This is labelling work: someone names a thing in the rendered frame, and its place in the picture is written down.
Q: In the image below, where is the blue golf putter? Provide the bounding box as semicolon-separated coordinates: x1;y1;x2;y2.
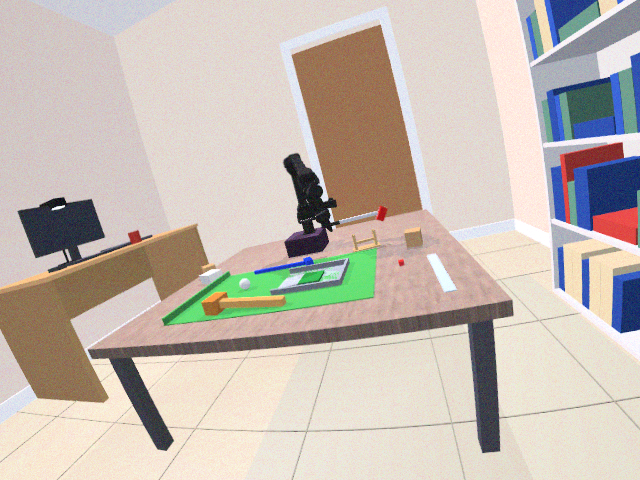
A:
254;257;314;275

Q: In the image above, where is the white flat bar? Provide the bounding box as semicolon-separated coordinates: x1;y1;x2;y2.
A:
428;254;457;292

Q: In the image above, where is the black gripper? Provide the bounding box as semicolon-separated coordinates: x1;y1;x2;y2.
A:
309;197;333;232

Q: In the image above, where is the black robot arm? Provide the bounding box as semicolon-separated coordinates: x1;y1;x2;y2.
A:
283;152;337;235

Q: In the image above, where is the white block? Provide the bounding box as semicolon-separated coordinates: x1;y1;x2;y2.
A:
199;269;223;284

